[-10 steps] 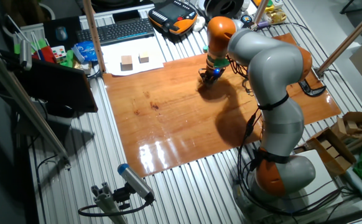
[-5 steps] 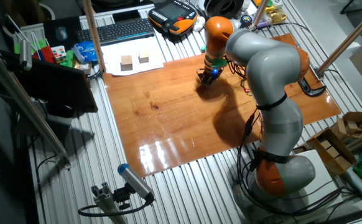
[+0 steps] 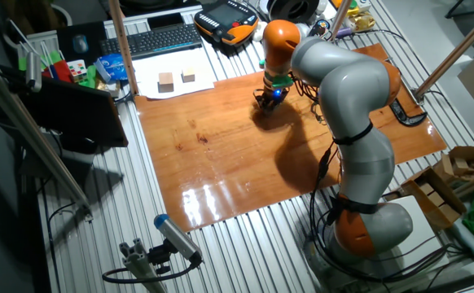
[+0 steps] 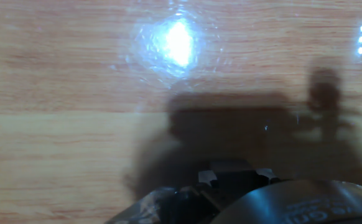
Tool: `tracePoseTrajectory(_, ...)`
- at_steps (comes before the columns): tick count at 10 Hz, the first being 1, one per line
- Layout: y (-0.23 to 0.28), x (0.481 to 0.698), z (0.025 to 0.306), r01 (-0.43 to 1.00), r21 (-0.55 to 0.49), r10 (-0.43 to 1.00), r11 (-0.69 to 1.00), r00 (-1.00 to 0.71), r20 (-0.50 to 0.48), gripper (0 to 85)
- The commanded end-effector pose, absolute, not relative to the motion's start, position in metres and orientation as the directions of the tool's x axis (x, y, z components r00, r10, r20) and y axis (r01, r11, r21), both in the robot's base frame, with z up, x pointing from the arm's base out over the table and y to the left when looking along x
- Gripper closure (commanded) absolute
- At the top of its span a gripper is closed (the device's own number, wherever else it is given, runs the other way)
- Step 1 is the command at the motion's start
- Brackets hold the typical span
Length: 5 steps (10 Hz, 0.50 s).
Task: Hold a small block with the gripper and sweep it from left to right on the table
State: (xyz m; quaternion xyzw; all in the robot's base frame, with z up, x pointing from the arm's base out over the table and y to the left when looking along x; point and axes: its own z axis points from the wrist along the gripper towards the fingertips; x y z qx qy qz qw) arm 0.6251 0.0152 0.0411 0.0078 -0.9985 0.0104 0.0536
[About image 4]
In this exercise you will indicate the glossy wooden board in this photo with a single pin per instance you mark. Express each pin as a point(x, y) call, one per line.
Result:
point(44, 93)

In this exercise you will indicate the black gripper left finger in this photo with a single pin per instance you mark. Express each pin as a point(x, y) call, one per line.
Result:
point(206, 186)

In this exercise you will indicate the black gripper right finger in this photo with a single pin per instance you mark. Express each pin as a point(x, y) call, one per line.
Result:
point(266, 175)

